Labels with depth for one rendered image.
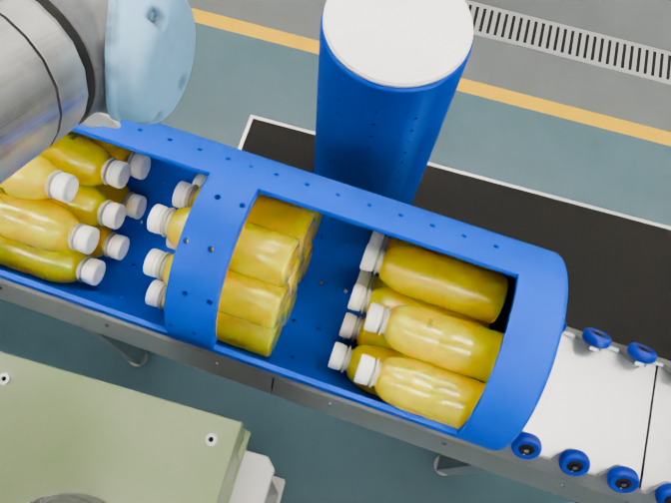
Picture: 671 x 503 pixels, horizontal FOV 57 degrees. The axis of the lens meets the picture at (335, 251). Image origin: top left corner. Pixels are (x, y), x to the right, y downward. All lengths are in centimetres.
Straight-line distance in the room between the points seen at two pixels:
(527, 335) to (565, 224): 138
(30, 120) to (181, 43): 10
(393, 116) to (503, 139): 123
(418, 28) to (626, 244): 121
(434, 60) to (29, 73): 94
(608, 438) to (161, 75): 93
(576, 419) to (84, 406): 75
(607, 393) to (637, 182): 146
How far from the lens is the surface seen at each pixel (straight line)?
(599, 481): 110
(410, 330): 81
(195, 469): 67
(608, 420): 112
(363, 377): 83
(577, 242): 211
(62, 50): 31
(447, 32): 121
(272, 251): 79
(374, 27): 119
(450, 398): 82
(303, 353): 96
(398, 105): 116
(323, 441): 193
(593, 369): 113
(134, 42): 32
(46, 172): 92
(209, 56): 248
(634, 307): 211
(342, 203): 79
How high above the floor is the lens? 193
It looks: 69 degrees down
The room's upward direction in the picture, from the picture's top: 9 degrees clockwise
